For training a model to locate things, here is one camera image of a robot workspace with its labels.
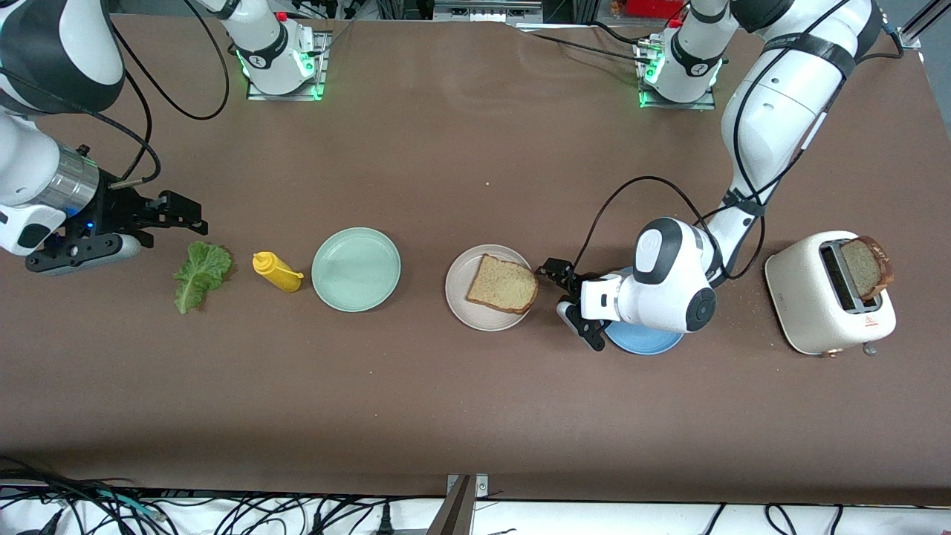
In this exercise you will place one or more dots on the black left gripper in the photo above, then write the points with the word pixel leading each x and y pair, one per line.
pixel 569 281

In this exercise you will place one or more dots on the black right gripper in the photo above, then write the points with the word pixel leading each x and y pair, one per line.
pixel 117 208

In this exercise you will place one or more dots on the light crust bread slice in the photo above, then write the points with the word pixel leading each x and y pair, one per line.
pixel 501 284

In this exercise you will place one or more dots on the yellow mustard squeeze bottle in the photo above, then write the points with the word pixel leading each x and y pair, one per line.
pixel 278 273

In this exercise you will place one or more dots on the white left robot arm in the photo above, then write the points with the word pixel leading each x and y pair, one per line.
pixel 773 111

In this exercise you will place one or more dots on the beige round plate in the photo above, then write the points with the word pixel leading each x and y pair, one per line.
pixel 459 286

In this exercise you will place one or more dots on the blue round plate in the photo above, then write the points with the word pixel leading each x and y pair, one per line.
pixel 646 343

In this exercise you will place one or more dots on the green round plate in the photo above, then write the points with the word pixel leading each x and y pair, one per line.
pixel 356 269

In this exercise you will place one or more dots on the green lettuce leaf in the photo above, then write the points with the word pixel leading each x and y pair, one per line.
pixel 200 271

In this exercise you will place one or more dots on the white two-slot toaster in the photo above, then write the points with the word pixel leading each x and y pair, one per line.
pixel 802 297

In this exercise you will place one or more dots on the red box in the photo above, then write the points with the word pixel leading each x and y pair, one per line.
pixel 654 7

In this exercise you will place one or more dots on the black power plug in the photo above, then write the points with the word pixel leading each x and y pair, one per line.
pixel 385 524

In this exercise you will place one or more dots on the dark crust bread slice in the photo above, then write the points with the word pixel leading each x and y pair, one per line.
pixel 865 267

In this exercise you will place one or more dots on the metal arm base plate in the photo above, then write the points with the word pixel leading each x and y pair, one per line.
pixel 321 74
pixel 669 106

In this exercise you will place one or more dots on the metal table edge bracket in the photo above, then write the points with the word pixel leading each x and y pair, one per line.
pixel 461 513

